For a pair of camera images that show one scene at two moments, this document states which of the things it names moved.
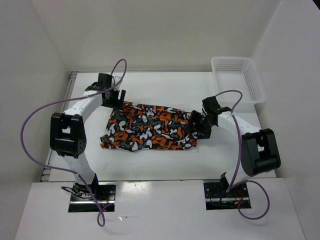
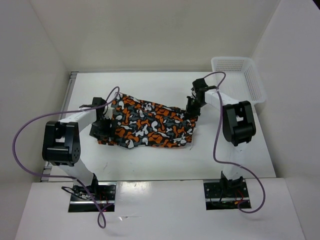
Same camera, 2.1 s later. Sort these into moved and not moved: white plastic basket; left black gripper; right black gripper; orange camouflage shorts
Moved: left black gripper; right black gripper
Not moved: white plastic basket; orange camouflage shorts
